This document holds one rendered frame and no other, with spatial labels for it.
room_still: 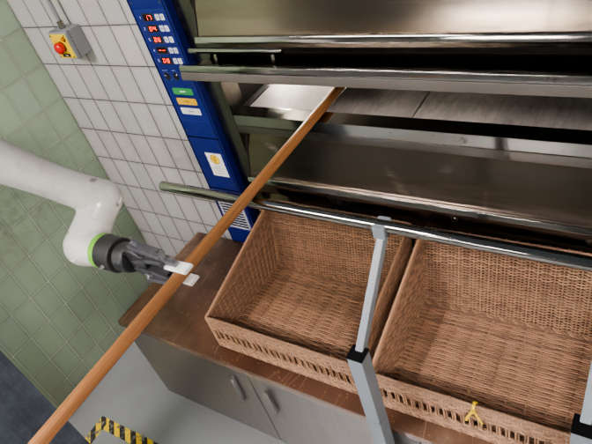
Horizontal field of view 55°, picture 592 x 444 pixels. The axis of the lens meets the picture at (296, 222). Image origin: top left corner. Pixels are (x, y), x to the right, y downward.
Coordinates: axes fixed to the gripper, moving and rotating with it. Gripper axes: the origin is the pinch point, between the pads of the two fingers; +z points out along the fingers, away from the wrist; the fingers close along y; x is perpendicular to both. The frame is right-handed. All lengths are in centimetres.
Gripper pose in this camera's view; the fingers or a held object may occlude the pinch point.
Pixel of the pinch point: (181, 272)
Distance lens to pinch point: 134.9
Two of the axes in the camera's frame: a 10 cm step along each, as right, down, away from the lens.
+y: 2.4, 7.4, 6.3
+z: 8.4, 1.6, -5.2
